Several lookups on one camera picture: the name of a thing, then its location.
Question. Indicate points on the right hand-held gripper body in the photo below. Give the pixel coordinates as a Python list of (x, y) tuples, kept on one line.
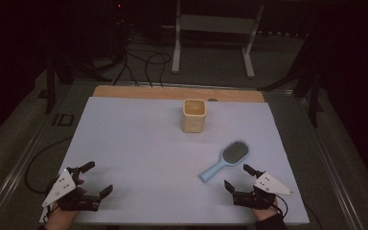
[(270, 185)]

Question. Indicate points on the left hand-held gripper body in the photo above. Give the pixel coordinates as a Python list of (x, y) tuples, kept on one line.
[(60, 187)]

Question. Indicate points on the light blue hairbrush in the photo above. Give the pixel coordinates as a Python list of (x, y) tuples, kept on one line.
[(226, 158)]

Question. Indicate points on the beige square cup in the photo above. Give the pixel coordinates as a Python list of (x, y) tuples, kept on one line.
[(194, 119)]

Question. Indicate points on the person's right hand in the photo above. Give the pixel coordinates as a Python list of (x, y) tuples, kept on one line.
[(265, 213)]

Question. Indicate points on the person's left hand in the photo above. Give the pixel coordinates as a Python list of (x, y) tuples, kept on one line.
[(60, 219)]

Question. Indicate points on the white table mat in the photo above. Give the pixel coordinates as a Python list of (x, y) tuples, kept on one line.
[(147, 159)]

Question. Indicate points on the black tripod stand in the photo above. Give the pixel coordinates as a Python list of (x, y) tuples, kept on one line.
[(50, 86), (313, 96)]

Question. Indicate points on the white metal stand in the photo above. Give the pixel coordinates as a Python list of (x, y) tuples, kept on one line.
[(217, 24)]

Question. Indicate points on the metal floor rail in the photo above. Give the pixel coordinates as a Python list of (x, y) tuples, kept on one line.
[(329, 159), (19, 163)]

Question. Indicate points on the black rectangular bracket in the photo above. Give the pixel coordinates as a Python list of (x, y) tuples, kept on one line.
[(63, 119)]

